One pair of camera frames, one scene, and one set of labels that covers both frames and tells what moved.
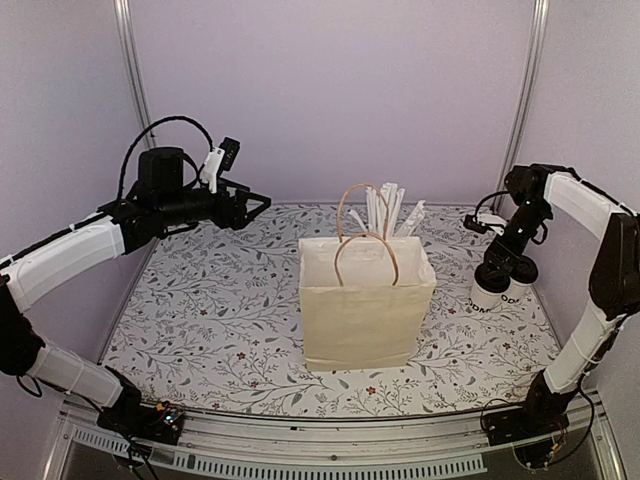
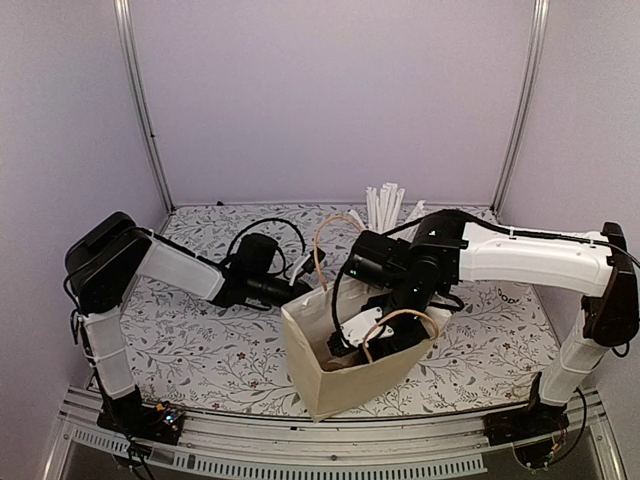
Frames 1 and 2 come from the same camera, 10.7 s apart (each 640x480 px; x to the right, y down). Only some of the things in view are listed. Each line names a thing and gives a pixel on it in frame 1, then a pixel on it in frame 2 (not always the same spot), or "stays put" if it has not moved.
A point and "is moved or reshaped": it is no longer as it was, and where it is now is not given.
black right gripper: [500, 258] → [413, 338]
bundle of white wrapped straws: [375, 212] stays put
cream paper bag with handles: [365, 295] is moved or reshaped
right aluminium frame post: [522, 101] stays put
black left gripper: [236, 217] → [299, 289]
